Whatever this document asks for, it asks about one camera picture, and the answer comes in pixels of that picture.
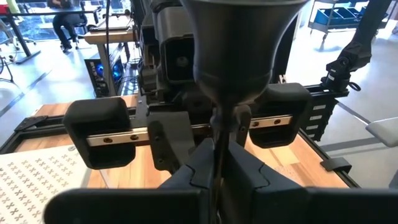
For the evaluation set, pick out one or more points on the person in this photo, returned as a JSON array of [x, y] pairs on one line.
[[66, 21]]

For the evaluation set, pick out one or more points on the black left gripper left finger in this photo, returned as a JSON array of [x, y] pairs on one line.
[[124, 208]]

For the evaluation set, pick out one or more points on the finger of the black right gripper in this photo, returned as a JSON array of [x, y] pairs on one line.
[[241, 124], [169, 137]]

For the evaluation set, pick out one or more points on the medium black candlestick holder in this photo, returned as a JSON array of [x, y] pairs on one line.
[[239, 46]]

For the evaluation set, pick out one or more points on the blue storage bin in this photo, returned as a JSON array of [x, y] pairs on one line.
[[348, 13], [325, 15]]

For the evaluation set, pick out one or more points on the black rail clip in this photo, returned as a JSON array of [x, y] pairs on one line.
[[335, 164]]

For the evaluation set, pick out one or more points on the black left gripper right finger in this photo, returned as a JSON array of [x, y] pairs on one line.
[[311, 208]]

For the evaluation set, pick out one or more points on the wooden side table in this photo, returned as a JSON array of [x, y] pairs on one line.
[[109, 36]]

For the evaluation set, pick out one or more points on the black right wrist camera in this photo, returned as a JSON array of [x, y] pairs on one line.
[[180, 60]]

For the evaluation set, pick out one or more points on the neighbouring rig black robot arm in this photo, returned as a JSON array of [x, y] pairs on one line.
[[354, 53]]

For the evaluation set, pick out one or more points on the black PC tower blue lights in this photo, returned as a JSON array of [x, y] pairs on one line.
[[99, 77]]

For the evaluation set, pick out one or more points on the green cup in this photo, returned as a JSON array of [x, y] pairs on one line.
[[13, 5]]

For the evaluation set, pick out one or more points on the dark office desk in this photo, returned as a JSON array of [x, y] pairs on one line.
[[56, 12]]

